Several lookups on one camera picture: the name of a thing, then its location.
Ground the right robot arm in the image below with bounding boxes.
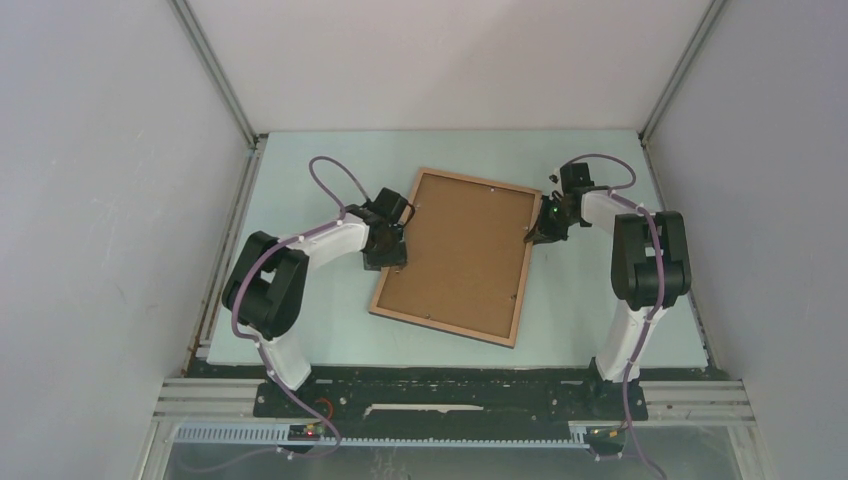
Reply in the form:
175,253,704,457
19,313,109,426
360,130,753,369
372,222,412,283
524,154,692,418

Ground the left aluminium corner post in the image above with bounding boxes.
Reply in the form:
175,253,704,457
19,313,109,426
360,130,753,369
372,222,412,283
165,0,260,148

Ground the wooden picture frame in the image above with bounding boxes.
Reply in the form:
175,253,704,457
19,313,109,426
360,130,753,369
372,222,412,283
368,166,545,350

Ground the brown backing board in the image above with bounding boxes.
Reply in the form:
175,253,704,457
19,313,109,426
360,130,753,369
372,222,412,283
376,173,537,340

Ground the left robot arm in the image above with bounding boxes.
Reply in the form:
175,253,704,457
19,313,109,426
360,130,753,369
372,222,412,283
221,188,416,417

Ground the aluminium corner post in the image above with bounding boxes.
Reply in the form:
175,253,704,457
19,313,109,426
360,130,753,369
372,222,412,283
165,0,260,148
639,0,731,147

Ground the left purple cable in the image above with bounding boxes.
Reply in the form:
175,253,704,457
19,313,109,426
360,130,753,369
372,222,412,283
229,155,372,462

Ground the right aluminium corner post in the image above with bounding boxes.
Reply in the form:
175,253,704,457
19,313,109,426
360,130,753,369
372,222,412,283
639,0,731,147

